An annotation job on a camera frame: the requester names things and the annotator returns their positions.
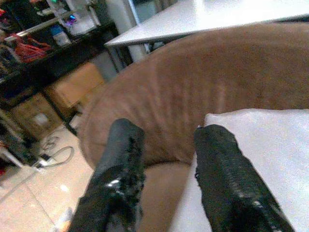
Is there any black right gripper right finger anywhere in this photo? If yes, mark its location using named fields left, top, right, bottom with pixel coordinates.
left=194, top=124, right=295, bottom=232

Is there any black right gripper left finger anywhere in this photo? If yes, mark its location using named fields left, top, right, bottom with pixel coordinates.
left=68, top=118, right=146, bottom=232

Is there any white pillow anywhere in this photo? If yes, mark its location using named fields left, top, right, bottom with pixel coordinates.
left=169, top=108, right=309, bottom=232

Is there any brown sofa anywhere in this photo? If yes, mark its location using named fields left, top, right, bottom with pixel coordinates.
left=76, top=23, right=309, bottom=232

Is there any white power strip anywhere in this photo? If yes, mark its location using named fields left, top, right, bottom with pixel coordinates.
left=32, top=153, right=54, bottom=168

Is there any brown cardboard box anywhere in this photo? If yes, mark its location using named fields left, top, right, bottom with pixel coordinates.
left=9, top=94, right=64, bottom=142
left=44, top=62, right=106, bottom=114

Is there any black shelf rack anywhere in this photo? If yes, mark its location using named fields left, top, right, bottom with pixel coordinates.
left=0, top=0, right=121, bottom=136

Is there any white plastic jar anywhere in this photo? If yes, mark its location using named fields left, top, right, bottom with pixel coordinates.
left=50, top=25, right=72, bottom=46

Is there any red cloth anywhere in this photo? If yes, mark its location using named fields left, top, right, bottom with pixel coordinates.
left=4, top=33, right=53, bottom=64

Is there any white table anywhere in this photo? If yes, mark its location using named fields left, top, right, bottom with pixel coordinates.
left=104, top=0, right=309, bottom=73

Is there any grey cable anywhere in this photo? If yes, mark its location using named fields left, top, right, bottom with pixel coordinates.
left=36, top=135, right=75, bottom=168

